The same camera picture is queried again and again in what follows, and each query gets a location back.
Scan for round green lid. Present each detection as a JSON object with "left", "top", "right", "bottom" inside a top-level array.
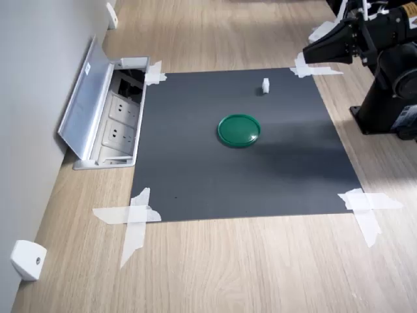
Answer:
[{"left": 217, "top": 113, "right": 263, "bottom": 149}]

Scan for white tape strip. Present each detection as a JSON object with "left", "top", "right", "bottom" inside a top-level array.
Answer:
[
  {"left": 294, "top": 52, "right": 309, "bottom": 79},
  {"left": 337, "top": 191, "right": 405, "bottom": 211},
  {"left": 145, "top": 59, "right": 163, "bottom": 86},
  {"left": 119, "top": 186, "right": 152, "bottom": 270},
  {"left": 92, "top": 205, "right": 162, "bottom": 226},
  {"left": 145, "top": 72, "right": 169, "bottom": 86},
  {"left": 352, "top": 208, "right": 382, "bottom": 249},
  {"left": 289, "top": 66, "right": 345, "bottom": 78}
]

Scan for person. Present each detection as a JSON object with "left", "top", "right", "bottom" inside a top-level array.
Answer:
[{"left": 326, "top": 0, "right": 345, "bottom": 16}]

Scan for dark grey mat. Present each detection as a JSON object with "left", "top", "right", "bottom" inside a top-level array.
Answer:
[{"left": 130, "top": 67, "right": 364, "bottom": 224}]

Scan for white power socket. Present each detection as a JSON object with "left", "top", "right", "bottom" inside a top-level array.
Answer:
[
  {"left": 108, "top": 93, "right": 140, "bottom": 120},
  {"left": 102, "top": 119, "right": 137, "bottom": 148}
]

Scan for white stand bracket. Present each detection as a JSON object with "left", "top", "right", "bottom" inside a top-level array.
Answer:
[{"left": 308, "top": 0, "right": 349, "bottom": 44}]

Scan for white cable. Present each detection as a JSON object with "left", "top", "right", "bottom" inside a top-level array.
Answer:
[{"left": 356, "top": 0, "right": 390, "bottom": 22}]

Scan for white corner bracket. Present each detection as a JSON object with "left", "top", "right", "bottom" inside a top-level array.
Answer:
[
  {"left": 105, "top": 2, "right": 119, "bottom": 31},
  {"left": 9, "top": 239, "right": 48, "bottom": 282}
]

